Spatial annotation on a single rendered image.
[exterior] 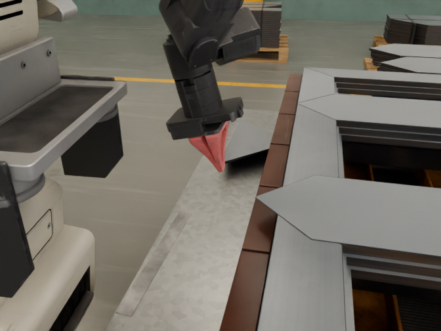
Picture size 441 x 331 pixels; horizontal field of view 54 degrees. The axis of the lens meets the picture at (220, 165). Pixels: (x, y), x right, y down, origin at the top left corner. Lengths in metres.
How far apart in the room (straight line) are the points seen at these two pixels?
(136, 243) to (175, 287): 1.23
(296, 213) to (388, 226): 0.13
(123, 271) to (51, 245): 1.18
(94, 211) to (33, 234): 1.63
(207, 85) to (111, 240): 1.52
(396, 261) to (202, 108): 0.33
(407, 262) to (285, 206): 0.18
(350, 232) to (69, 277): 0.40
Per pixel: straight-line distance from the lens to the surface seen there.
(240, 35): 0.59
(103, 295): 1.79
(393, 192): 0.74
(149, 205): 2.25
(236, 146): 1.16
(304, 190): 0.70
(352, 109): 1.07
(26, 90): 0.57
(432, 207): 0.73
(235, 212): 0.96
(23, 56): 0.56
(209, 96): 0.60
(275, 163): 0.85
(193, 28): 0.50
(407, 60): 1.60
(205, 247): 0.86
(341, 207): 0.68
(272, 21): 4.82
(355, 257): 0.61
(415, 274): 0.63
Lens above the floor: 1.22
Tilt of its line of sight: 28 degrees down
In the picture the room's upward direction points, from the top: straight up
